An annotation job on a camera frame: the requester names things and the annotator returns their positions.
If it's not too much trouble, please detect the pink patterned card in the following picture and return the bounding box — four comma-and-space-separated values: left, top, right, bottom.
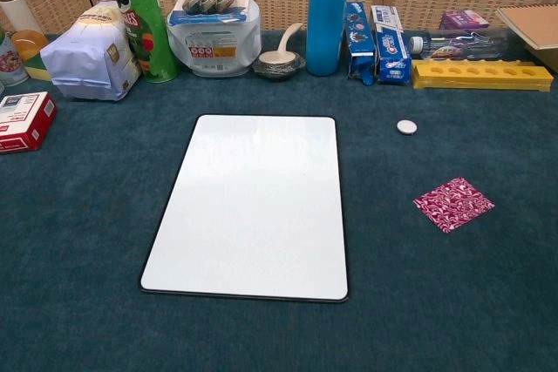
412, 177, 496, 233

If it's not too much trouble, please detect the white board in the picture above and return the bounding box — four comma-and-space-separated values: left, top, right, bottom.
139, 114, 350, 303

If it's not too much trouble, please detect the dark patterned bowl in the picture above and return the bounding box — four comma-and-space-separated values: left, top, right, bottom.
252, 52, 306, 84

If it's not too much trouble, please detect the white plastic spoon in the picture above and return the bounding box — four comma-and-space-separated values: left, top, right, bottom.
258, 22, 304, 66

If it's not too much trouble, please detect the clear plastic container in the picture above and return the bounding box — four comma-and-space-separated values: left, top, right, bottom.
167, 0, 262, 78

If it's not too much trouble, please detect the blue Oreo box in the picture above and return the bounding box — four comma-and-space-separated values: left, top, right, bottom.
345, 0, 377, 87

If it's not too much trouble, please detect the blue pump bottle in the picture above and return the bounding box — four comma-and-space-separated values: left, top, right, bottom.
305, 0, 352, 77

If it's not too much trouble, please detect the Crest toothpaste box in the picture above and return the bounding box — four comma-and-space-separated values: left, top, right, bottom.
371, 4, 413, 85

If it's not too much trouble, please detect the green Pringles can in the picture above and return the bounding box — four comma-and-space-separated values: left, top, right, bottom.
99, 0, 182, 84

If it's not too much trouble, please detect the teal table cloth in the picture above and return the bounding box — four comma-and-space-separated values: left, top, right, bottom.
0, 31, 558, 372

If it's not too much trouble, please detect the clear water bottle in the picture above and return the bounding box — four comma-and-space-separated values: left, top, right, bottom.
408, 27, 518, 61

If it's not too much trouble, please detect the yellow foam tray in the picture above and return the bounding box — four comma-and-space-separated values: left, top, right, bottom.
411, 59, 555, 93

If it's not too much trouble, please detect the pale paper flour bag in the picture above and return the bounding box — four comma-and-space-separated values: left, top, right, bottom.
39, 0, 143, 102

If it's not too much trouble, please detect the purple small box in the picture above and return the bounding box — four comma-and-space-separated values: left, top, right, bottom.
439, 9, 492, 32

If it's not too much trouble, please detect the green yellow sponge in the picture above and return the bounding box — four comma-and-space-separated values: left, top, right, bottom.
24, 47, 56, 82

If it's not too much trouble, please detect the red white card box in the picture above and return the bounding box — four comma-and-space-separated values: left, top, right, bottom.
0, 91, 58, 154

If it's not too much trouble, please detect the orange bottle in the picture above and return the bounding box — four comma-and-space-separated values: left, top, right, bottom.
10, 30, 50, 62

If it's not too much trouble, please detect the white printed snack cup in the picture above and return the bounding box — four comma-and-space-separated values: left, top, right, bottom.
0, 25, 30, 88

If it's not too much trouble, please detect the brown spiral notebook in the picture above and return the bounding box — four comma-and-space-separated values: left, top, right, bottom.
494, 3, 558, 50

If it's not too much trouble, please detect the white cardboard tube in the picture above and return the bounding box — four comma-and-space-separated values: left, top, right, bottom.
0, 0, 44, 37

